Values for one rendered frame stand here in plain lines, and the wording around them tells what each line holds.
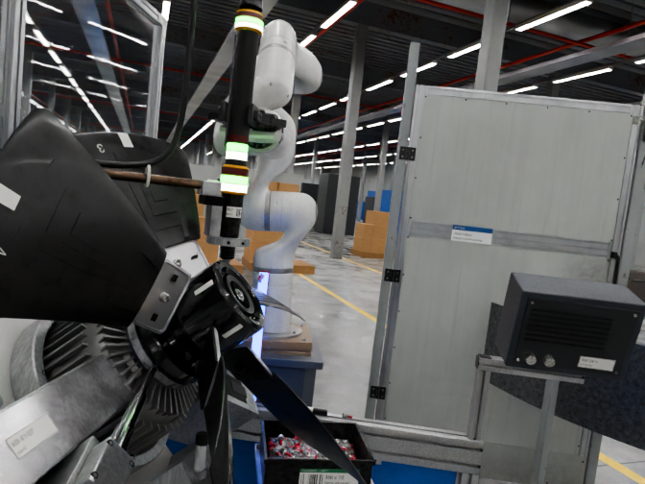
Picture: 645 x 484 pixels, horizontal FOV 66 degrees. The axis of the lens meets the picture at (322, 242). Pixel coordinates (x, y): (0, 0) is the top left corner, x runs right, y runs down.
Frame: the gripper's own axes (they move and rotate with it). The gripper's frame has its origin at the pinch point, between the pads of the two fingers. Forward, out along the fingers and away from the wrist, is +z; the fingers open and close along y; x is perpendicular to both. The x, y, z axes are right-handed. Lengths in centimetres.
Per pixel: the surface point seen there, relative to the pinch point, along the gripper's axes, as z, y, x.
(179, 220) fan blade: 2.9, 7.1, -17.9
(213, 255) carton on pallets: -723, 214, -118
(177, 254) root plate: 5.7, 6.0, -22.9
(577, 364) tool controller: -33, -72, -42
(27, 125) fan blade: 32.4, 12.5, -8.3
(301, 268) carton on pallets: -816, 77, -134
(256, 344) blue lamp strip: -35, 0, -47
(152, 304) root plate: 18.5, 4.0, -28.0
